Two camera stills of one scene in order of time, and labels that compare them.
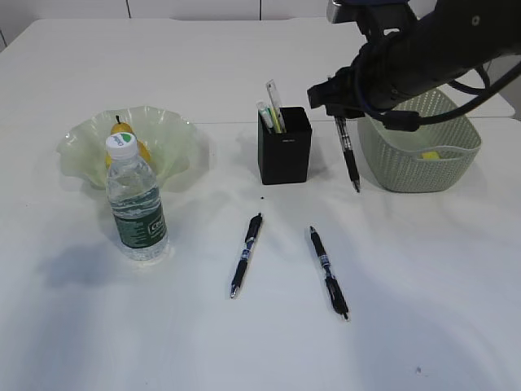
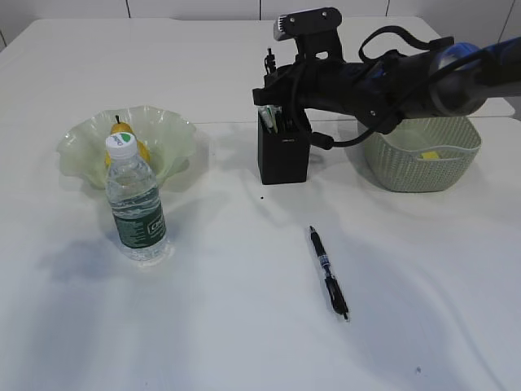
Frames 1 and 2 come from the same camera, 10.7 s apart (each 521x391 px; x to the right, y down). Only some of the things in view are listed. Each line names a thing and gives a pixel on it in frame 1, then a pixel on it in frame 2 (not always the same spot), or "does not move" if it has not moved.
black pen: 338,300 does not move
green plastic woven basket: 436,155 does not move
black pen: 348,152 -> 291,125
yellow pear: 142,152 does not move
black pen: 254,226 -> 269,63
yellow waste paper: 430,155 does not move
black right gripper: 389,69 -> 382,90
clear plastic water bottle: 136,200 does not move
